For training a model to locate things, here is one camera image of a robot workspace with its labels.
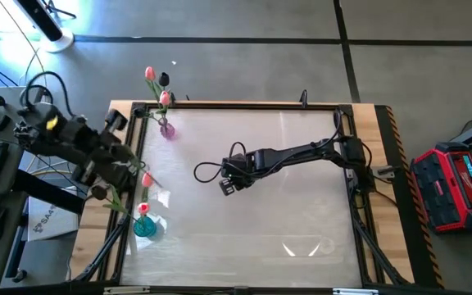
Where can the black diagonal support beam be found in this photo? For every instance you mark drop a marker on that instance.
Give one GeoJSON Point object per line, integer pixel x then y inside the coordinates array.
{"type": "Point", "coordinates": [47, 192]}

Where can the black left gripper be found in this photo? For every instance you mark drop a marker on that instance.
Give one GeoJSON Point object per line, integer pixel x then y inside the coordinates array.
{"type": "Point", "coordinates": [101, 147]}

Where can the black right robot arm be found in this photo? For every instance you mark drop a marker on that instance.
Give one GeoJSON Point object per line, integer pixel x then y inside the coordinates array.
{"type": "Point", "coordinates": [297, 153]}

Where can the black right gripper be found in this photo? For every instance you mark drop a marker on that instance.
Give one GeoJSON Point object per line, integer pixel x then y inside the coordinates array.
{"type": "Point", "coordinates": [230, 187]}

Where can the black yellow hazard strip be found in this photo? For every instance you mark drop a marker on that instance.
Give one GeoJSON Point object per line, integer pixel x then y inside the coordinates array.
{"type": "Point", "coordinates": [407, 205]}

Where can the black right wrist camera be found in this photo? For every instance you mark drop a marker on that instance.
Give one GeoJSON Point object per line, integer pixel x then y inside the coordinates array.
{"type": "Point", "coordinates": [234, 166]}

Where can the red black jobsite radio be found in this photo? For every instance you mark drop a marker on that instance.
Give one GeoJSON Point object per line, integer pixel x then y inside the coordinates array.
{"type": "Point", "coordinates": [445, 192]}

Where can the small silver metal bracket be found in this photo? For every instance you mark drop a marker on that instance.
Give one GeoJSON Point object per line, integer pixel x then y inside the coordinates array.
{"type": "Point", "coordinates": [383, 172]}

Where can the white printed cardboard box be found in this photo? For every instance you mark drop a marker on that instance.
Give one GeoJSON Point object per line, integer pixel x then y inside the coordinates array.
{"type": "Point", "coordinates": [51, 223]}

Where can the black metal table frame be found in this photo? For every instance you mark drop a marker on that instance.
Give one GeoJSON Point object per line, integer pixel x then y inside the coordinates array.
{"type": "Point", "coordinates": [240, 105]}

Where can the purple glass vase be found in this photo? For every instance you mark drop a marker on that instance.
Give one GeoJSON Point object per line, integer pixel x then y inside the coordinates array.
{"type": "Point", "coordinates": [168, 131]}

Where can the white stand with black post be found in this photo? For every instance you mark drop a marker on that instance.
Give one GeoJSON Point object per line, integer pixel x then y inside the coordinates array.
{"type": "Point", "coordinates": [57, 43]}

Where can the teal glass vase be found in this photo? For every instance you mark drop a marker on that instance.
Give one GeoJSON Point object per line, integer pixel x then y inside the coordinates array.
{"type": "Point", "coordinates": [146, 229]}

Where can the small black knob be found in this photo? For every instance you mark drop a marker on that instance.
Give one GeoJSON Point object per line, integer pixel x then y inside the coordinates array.
{"type": "Point", "coordinates": [19, 275]}

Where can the black table clamp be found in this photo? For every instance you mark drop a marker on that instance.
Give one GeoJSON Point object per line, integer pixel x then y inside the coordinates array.
{"type": "Point", "coordinates": [303, 98]}
{"type": "Point", "coordinates": [173, 100]}

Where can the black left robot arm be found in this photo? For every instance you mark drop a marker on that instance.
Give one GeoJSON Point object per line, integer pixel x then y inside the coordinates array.
{"type": "Point", "coordinates": [39, 131]}

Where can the white glossy table sheet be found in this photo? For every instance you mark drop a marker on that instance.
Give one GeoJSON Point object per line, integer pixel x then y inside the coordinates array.
{"type": "Point", "coordinates": [260, 229]}

